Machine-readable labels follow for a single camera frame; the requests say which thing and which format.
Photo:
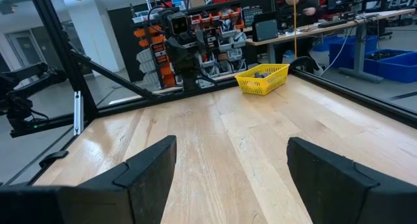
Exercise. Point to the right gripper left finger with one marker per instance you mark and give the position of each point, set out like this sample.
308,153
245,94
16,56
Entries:
146,191

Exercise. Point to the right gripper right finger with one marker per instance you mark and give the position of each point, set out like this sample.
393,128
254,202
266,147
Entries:
332,191

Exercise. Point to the yellow slotted plastic basket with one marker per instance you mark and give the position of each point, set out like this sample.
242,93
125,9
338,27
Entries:
260,85

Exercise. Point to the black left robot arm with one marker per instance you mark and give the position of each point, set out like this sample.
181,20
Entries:
190,80

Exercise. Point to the background black robot arm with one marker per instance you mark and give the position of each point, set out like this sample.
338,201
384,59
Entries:
19,100

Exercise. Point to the orange grey parts bin rack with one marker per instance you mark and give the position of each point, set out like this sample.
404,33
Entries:
224,32

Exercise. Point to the grey equipment case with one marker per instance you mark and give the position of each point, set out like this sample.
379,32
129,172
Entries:
265,28

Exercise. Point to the person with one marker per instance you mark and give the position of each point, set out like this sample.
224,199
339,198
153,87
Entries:
299,9

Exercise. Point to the black keyboard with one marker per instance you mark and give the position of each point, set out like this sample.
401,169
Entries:
332,23

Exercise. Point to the black frame clip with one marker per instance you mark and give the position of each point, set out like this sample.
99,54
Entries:
53,157

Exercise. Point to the silver metal bracket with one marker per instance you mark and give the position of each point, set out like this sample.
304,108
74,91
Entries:
79,113

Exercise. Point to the black curved corner bracket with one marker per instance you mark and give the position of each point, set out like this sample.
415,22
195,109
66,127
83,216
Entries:
302,58

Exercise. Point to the black aluminium table frame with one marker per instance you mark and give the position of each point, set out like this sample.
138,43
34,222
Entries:
65,54

